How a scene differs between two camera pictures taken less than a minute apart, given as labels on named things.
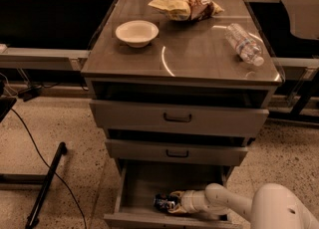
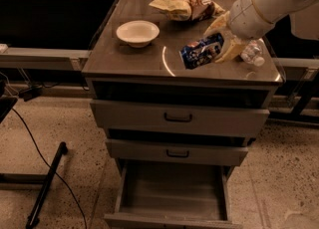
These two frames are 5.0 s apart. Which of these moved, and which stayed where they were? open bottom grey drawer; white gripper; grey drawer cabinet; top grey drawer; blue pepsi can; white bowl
Moved: white gripper; blue pepsi can
Stayed: white bowl; top grey drawer; open bottom grey drawer; grey drawer cabinet
